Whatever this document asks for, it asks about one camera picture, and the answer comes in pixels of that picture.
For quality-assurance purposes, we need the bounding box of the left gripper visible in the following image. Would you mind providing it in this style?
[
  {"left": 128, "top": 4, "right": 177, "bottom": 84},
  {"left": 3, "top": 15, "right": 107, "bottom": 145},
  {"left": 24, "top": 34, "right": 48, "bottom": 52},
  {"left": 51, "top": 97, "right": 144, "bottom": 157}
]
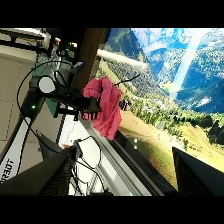
[{"left": 49, "top": 83, "right": 103, "bottom": 116}]

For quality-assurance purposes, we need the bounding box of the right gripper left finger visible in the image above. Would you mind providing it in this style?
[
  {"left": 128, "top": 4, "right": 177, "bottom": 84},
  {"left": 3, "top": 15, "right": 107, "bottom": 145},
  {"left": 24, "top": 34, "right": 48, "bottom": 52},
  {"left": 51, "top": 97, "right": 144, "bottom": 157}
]
[{"left": 0, "top": 145, "right": 84, "bottom": 197}]

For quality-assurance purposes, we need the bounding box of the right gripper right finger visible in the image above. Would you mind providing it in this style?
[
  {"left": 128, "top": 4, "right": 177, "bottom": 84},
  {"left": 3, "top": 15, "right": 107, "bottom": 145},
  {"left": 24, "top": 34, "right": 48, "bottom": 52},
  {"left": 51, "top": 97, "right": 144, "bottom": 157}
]
[{"left": 171, "top": 146, "right": 224, "bottom": 197}]

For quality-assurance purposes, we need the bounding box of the pink garment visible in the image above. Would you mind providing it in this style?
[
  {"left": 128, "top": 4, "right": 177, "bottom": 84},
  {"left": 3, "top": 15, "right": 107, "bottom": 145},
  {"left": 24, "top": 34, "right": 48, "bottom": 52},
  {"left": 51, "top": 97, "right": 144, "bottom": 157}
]
[{"left": 81, "top": 76, "right": 123, "bottom": 141}]

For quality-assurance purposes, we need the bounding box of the black cable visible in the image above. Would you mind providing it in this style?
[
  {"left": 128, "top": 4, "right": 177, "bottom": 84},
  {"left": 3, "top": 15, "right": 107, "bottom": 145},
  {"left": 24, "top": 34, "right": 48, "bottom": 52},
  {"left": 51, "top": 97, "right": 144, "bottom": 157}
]
[
  {"left": 15, "top": 59, "right": 75, "bottom": 155},
  {"left": 71, "top": 135, "right": 114, "bottom": 197}
]

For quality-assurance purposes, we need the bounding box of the silver frame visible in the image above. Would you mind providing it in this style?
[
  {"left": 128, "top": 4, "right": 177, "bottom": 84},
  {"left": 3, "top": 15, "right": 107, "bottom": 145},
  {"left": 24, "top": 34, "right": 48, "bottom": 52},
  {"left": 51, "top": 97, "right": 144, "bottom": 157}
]
[{"left": 58, "top": 113, "right": 158, "bottom": 197}]

